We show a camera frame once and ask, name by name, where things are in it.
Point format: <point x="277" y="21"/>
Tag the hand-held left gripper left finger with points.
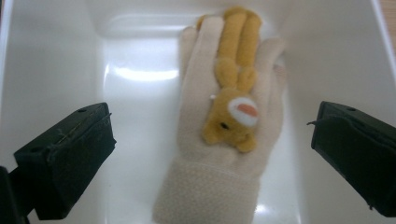
<point x="65" y="161"/>

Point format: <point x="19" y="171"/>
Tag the white plastic bin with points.
<point x="62" y="62"/>

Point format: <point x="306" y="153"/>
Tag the beige glove with brown plush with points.
<point x="199" y="140"/>

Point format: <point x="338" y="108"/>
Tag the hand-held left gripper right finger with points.
<point x="361" y="155"/>

